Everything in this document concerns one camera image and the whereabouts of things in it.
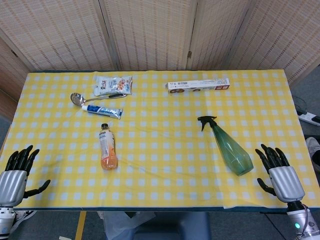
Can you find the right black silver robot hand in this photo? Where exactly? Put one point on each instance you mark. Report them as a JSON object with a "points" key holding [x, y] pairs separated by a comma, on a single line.
{"points": [[287, 183]]}

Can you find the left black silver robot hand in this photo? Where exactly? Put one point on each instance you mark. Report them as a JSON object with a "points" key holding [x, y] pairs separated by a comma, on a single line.
{"points": [[12, 182]]}

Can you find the green spray bottle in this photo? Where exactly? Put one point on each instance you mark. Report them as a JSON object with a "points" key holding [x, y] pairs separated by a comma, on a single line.
{"points": [[232, 150]]}

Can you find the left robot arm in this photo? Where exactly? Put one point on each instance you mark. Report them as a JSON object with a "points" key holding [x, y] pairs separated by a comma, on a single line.
{"points": [[5, 220]]}

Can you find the orange drink bottle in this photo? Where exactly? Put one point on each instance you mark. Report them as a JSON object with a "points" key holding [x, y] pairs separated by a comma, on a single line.
{"points": [[108, 150]]}

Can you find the white black sneaker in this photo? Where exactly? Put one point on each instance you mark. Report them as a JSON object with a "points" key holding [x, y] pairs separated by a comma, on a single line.
{"points": [[23, 217]]}

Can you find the white power strip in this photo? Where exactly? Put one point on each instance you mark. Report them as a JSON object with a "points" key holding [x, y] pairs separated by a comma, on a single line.
{"points": [[310, 118]]}

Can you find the yellow floor tape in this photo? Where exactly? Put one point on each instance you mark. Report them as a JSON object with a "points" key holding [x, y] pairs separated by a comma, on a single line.
{"points": [[80, 225]]}

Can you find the metal ladle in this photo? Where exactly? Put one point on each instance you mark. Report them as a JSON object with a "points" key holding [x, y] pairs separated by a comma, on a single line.
{"points": [[77, 98]]}

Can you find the white blue toothpaste tube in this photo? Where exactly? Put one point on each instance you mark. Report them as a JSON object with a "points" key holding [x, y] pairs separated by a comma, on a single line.
{"points": [[102, 110]]}

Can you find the white trousers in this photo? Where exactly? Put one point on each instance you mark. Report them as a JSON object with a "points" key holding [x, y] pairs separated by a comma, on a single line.
{"points": [[120, 225]]}

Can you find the dark blue seat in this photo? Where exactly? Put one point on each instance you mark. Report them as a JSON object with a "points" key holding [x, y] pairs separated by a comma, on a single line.
{"points": [[175, 226]]}

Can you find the long cling film box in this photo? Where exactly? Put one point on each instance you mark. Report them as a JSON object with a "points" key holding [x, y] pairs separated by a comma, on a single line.
{"points": [[197, 86]]}

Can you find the yellow checked tablecloth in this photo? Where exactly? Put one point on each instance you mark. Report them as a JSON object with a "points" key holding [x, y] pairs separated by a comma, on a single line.
{"points": [[160, 140]]}

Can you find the white snack bag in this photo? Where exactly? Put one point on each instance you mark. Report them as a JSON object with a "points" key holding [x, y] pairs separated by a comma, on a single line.
{"points": [[112, 85]]}

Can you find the brass screen hinge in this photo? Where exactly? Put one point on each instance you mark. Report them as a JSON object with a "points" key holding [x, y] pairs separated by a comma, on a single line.
{"points": [[189, 54]]}

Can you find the woven folding screen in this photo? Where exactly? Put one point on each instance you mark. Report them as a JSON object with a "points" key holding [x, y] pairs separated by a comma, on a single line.
{"points": [[150, 32]]}

